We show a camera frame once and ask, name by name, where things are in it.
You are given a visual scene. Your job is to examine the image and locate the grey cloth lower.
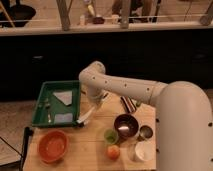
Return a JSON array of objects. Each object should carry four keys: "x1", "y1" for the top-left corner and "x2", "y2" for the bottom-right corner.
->
[{"x1": 54, "y1": 113, "x2": 73, "y2": 123}]

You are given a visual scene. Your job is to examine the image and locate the red orange bowl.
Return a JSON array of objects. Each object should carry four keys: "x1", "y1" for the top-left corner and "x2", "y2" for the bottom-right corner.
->
[{"x1": 37, "y1": 130, "x2": 68, "y2": 164}]

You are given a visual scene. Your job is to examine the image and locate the metal utensil in tray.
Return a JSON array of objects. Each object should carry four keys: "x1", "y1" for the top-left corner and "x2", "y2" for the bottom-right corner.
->
[{"x1": 39, "y1": 98, "x2": 52, "y2": 123}]

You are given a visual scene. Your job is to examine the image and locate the grey cloth upper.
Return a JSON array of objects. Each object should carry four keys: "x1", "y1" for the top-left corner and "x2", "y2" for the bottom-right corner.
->
[{"x1": 53, "y1": 91, "x2": 72, "y2": 106}]

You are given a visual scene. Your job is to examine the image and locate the black clamp post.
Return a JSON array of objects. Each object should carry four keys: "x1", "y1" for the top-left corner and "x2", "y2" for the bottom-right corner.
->
[{"x1": 19, "y1": 127, "x2": 34, "y2": 171}]

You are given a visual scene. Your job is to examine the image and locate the small dark metal cup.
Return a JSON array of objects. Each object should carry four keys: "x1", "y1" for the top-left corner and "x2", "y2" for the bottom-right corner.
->
[{"x1": 138, "y1": 125, "x2": 153, "y2": 141}]

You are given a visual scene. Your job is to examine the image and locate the green plastic tray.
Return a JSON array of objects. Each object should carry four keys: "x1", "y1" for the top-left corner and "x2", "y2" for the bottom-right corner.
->
[{"x1": 32, "y1": 80, "x2": 81, "y2": 128}]

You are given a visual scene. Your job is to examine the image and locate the orange fruit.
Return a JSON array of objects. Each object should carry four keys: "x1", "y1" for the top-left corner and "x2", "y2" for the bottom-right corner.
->
[{"x1": 106, "y1": 145, "x2": 120, "y2": 160}]

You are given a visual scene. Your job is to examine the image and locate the grey cloth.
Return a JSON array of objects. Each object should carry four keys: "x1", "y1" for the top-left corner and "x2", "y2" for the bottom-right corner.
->
[
  {"x1": 54, "y1": 113, "x2": 73, "y2": 123},
  {"x1": 53, "y1": 91, "x2": 72, "y2": 106}
]

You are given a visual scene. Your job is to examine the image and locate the dark maroon bowl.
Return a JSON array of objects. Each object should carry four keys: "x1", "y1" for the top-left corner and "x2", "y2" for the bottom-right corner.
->
[{"x1": 114, "y1": 114, "x2": 139, "y2": 139}]

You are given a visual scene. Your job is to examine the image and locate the white dish brush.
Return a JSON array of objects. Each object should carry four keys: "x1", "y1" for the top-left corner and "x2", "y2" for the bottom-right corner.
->
[{"x1": 77, "y1": 107, "x2": 95, "y2": 127}]

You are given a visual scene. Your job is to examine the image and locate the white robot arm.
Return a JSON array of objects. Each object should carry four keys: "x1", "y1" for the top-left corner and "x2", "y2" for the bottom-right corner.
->
[{"x1": 78, "y1": 61, "x2": 213, "y2": 171}]

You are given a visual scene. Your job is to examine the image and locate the green cup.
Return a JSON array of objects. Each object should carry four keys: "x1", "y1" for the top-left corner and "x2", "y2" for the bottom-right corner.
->
[{"x1": 104, "y1": 129, "x2": 119, "y2": 145}]

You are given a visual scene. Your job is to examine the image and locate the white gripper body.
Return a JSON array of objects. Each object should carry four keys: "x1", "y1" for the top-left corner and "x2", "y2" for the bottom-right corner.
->
[{"x1": 86, "y1": 87, "x2": 107, "y2": 108}]

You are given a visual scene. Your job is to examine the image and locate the white cup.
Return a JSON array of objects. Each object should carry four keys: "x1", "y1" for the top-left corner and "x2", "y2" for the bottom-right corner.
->
[{"x1": 127, "y1": 141, "x2": 155, "y2": 162}]

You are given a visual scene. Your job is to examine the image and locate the striped dark object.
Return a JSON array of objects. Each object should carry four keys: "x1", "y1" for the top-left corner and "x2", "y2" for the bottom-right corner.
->
[{"x1": 121, "y1": 97, "x2": 137, "y2": 114}]

